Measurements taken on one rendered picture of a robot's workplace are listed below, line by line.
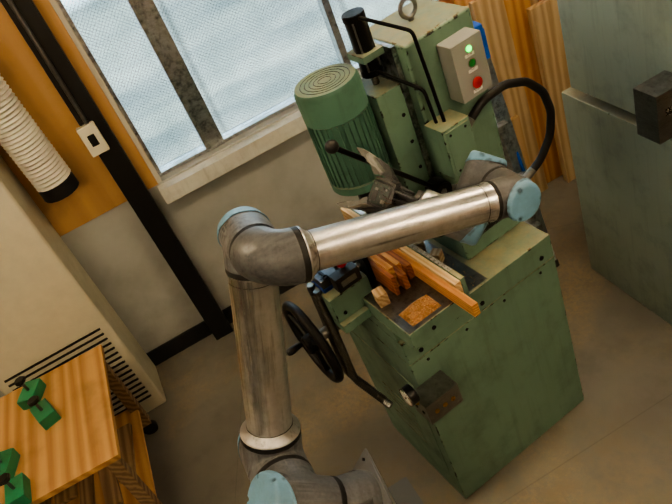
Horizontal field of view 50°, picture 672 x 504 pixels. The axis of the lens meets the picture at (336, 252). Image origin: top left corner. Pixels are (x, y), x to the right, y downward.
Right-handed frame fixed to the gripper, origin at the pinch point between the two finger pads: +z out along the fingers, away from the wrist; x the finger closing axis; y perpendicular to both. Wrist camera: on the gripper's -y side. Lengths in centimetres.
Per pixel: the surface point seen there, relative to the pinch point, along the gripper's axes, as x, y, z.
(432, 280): 20.8, -17.5, -28.3
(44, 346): 123, -67, 114
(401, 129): -14.5, -15.4, -6.1
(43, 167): 49, -59, 128
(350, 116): -14.0, -0.4, 4.3
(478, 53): -39.0, -14.2, -18.2
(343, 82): -21.3, 1.4, 8.4
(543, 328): 32, -60, -64
